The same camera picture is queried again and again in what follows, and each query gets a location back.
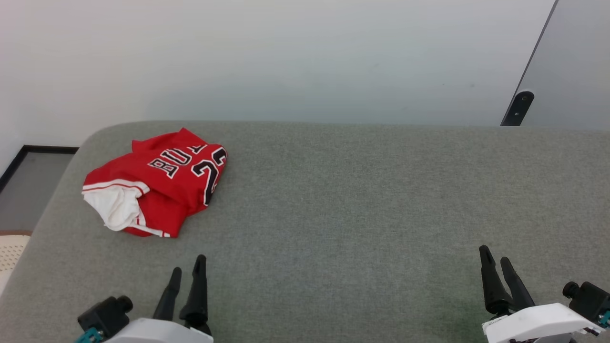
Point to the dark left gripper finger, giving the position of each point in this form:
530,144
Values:
169,297
198,300

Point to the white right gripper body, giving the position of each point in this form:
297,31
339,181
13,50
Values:
533,324

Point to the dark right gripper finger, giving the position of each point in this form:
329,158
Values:
518,291
493,290

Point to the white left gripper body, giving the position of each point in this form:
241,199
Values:
157,332

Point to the red Bulls basketball jersey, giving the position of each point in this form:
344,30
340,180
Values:
167,190

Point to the cream perforated laundry basket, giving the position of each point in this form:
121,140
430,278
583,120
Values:
9,252

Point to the grey fabric sofa seat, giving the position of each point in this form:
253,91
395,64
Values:
343,200

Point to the black skirting strip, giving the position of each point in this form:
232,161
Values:
47,149

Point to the grey door panel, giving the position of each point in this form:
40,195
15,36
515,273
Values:
572,62

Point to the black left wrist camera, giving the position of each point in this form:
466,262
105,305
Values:
105,314

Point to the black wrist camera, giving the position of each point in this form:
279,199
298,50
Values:
588,300
105,314

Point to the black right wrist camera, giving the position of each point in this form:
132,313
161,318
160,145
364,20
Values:
588,300

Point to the black oval door bracket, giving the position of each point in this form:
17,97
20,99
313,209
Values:
518,107

